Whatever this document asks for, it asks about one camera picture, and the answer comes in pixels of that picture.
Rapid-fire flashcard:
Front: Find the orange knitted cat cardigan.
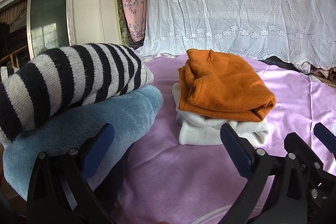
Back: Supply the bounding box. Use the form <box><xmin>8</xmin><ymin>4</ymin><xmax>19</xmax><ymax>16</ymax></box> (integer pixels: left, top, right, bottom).
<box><xmin>178</xmin><ymin>48</ymin><xmax>277</xmax><ymax>123</ymax></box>

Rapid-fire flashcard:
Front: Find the black and white striped sweater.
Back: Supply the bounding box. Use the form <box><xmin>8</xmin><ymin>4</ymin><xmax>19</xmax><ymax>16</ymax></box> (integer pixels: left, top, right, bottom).
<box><xmin>0</xmin><ymin>42</ymin><xmax>155</xmax><ymax>142</ymax></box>

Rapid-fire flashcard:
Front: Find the white lace cover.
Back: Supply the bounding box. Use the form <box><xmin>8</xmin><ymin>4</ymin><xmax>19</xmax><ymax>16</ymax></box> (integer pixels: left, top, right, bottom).
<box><xmin>142</xmin><ymin>0</ymin><xmax>336</xmax><ymax>75</ymax></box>

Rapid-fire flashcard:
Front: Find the purple bed blanket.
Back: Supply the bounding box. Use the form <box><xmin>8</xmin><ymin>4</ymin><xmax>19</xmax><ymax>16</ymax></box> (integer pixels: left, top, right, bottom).
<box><xmin>110</xmin><ymin>53</ymin><xmax>336</xmax><ymax>224</ymax></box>

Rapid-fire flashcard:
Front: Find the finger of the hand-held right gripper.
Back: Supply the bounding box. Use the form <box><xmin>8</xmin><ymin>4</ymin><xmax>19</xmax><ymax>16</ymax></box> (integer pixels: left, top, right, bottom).
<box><xmin>313</xmin><ymin>122</ymin><xmax>336</xmax><ymax>147</ymax></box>
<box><xmin>284</xmin><ymin>132</ymin><xmax>331</xmax><ymax>180</ymax></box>

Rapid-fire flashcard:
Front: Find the dark patterned cloth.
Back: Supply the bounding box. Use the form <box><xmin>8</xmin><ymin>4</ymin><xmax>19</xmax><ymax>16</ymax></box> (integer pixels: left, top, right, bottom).
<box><xmin>260</xmin><ymin>55</ymin><xmax>336</xmax><ymax>88</ymax></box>

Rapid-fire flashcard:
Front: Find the pink floral cloth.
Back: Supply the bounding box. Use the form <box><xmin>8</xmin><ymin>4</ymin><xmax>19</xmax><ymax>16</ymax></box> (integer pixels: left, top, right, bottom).
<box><xmin>120</xmin><ymin>0</ymin><xmax>147</xmax><ymax>43</ymax></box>

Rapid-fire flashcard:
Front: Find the white wall cable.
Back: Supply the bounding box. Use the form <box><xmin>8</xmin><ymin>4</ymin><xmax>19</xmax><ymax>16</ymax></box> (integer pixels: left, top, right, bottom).
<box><xmin>98</xmin><ymin>0</ymin><xmax>107</xmax><ymax>43</ymax></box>

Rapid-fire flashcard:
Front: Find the green patterned wall hanging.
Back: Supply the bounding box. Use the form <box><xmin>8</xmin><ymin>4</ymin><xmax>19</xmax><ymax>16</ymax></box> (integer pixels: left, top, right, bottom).
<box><xmin>114</xmin><ymin>0</ymin><xmax>132</xmax><ymax>47</ymax></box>

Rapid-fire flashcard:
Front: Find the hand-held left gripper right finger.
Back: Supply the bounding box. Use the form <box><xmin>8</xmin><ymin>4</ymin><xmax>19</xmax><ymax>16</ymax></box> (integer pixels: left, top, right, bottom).
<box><xmin>220</xmin><ymin>122</ymin><xmax>308</xmax><ymax>224</ymax></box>

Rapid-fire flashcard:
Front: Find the brown fringed curtain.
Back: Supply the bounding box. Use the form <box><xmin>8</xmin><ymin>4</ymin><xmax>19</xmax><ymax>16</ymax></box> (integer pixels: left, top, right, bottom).
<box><xmin>0</xmin><ymin>1</ymin><xmax>28</xmax><ymax>30</ymax></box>

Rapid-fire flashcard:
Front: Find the wooden chair frame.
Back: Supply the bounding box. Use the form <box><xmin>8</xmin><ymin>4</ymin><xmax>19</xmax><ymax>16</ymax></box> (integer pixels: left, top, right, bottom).
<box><xmin>0</xmin><ymin>46</ymin><xmax>29</xmax><ymax>67</ymax></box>

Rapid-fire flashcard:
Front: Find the light blue fleece garment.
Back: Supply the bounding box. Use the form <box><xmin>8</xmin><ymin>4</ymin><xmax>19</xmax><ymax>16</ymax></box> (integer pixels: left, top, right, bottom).
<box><xmin>3</xmin><ymin>84</ymin><xmax>164</xmax><ymax>201</ymax></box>

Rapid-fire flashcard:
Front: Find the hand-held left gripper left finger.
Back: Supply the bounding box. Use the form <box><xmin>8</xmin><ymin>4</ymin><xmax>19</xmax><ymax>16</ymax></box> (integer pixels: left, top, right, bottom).
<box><xmin>26</xmin><ymin>122</ymin><xmax>116</xmax><ymax>224</ymax></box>

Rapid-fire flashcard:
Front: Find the pink patterned quilt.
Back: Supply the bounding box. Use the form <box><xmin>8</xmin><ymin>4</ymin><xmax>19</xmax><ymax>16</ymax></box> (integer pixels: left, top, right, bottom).
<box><xmin>302</xmin><ymin>64</ymin><xmax>328</xmax><ymax>76</ymax></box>

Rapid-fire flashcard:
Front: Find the aluminium sliding window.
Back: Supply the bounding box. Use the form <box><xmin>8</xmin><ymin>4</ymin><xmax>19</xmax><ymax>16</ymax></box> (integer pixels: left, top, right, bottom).
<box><xmin>0</xmin><ymin>0</ymin><xmax>76</xmax><ymax>62</ymax></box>

